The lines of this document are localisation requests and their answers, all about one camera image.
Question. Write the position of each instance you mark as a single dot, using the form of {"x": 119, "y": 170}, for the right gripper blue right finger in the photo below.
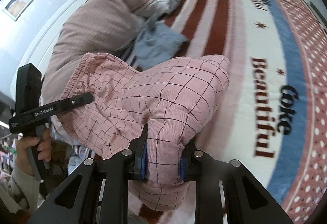
{"x": 190, "y": 163}

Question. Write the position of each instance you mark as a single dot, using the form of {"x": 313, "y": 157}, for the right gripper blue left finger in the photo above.
{"x": 138, "y": 146}

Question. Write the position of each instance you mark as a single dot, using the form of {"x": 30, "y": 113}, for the pink checked pants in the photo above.
{"x": 173, "y": 101}

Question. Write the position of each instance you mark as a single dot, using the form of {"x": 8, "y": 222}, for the left forearm knit sleeve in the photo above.
{"x": 20, "y": 192}

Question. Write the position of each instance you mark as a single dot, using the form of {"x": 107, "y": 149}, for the person's left hand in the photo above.
{"x": 30, "y": 147}

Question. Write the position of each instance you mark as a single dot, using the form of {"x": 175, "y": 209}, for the white headboard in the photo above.
{"x": 30, "y": 39}

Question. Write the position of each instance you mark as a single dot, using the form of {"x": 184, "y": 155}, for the striped dotted fleece blanket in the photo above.
{"x": 273, "y": 117}

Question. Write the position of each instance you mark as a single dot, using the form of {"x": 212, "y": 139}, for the beige ribbed quilt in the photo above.
{"x": 97, "y": 26}

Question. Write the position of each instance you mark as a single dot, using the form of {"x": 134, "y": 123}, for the crumpled grey-blue garment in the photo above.
{"x": 156, "y": 43}

